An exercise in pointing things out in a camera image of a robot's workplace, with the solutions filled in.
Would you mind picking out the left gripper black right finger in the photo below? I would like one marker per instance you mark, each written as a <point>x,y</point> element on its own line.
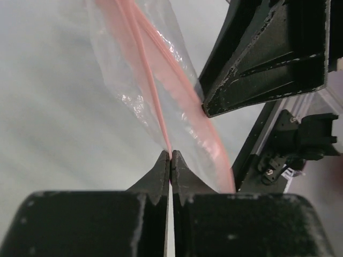
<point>207,223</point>

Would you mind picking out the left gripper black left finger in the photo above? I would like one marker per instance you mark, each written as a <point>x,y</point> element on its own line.
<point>133,222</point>

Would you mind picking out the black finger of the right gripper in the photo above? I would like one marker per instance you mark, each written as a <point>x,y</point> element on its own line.
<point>266,51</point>

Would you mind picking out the clear zip top bag pink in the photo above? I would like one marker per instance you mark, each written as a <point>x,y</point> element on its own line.
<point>143,60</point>

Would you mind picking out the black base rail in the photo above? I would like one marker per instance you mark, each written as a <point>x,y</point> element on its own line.
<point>278,143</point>

